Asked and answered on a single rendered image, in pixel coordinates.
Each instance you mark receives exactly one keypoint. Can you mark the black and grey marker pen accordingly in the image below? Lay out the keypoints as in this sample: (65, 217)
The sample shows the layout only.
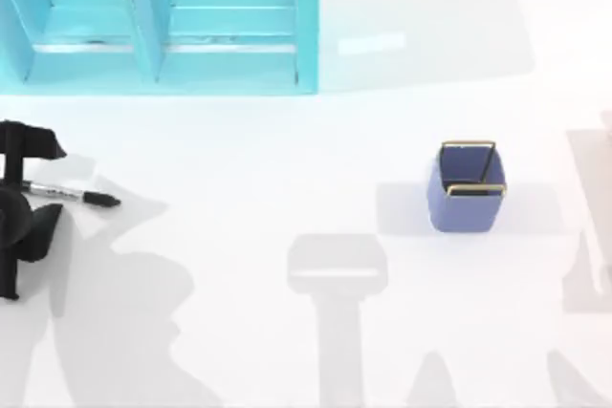
(98, 198)

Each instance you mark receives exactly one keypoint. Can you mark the light blue rack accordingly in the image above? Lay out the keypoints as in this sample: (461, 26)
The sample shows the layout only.
(229, 16)

